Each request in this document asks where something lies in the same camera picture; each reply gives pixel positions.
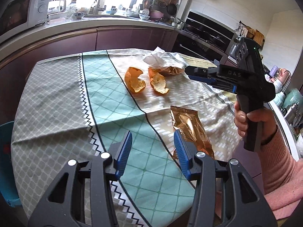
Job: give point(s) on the blue plastic bin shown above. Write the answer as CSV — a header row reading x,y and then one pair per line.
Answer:
x,y
6,151

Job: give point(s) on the pink base cabinet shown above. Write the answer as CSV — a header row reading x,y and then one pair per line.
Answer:
x,y
118,37

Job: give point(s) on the gold snack wrapper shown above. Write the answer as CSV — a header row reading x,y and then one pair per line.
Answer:
x,y
189,127
172,71

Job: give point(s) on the mint green container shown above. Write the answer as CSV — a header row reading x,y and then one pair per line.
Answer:
x,y
294,97

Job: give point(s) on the orange peel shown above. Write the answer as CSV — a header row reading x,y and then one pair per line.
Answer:
x,y
132,80
157,80

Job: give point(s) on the white tissue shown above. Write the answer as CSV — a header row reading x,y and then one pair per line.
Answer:
x,y
153,56

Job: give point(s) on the wooden cutting board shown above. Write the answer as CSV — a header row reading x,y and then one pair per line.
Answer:
x,y
258,37

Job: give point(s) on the black wok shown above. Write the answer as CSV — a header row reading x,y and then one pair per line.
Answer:
x,y
193,29

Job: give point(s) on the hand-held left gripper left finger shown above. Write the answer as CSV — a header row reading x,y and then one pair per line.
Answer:
x,y
124,151

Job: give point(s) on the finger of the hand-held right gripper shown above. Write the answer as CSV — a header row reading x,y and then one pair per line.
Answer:
x,y
201,71
220,84

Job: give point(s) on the black range hood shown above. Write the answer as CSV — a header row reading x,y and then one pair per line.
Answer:
x,y
210,21

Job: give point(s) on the white microwave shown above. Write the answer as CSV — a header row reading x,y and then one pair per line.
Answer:
x,y
16,9

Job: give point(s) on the glass food container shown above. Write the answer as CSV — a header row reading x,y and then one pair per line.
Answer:
x,y
56,17

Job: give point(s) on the pink pot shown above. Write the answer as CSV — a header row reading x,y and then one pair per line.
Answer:
x,y
156,15

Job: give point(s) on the hanging frying pan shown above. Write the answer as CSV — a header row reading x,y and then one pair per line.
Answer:
x,y
172,9

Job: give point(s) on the steel thermos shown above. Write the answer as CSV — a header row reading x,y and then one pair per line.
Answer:
x,y
291,112

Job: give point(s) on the steel faucet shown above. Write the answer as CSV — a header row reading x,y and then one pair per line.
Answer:
x,y
97,4

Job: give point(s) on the blue and white bowl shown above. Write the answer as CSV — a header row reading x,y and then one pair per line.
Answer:
x,y
144,16
78,15

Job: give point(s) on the black pot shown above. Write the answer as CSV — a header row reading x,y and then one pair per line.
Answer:
x,y
213,37

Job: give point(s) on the person's right hand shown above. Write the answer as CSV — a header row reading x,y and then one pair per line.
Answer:
x,y
262,123

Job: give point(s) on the patterned tablecloth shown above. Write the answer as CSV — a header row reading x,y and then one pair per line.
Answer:
x,y
59,99

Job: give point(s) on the black built-in oven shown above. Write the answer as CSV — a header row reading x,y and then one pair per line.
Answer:
x,y
189,47

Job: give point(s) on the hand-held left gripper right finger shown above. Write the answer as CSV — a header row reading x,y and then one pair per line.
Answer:
x,y
181,151

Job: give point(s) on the person's right forearm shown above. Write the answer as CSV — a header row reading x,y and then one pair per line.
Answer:
x,y
279,165

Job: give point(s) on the clear electric kettle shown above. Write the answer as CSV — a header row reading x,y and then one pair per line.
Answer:
x,y
61,6

